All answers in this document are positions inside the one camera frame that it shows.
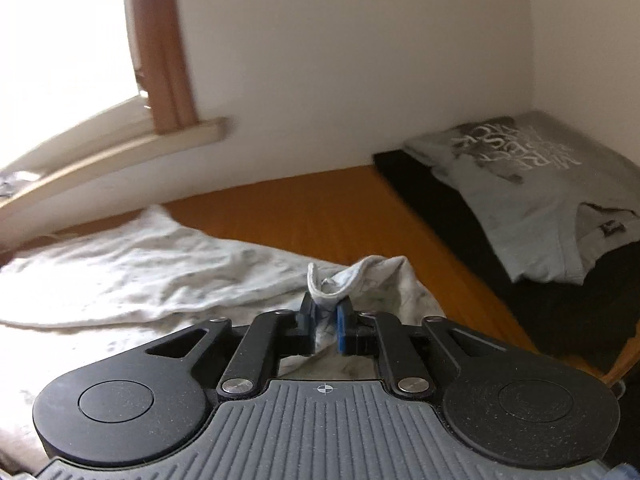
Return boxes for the beige window sill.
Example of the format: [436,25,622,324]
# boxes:
[0,117,229,247]

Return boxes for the clear plastic bag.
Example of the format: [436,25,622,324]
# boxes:
[0,170,42,199]

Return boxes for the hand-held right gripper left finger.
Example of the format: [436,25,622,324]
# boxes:
[145,292,318,396]

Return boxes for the grey printed t-shirt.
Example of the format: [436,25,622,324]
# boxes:
[404,111,640,287]

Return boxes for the black folded garment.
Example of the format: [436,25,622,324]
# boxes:
[372,150,640,377]

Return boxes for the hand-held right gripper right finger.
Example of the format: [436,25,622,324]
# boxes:
[336,297,501,396]

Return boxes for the wooden window frame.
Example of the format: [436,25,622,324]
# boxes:
[122,0,197,134]

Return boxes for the white patterned hoodie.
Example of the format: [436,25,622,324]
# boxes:
[0,204,449,466]

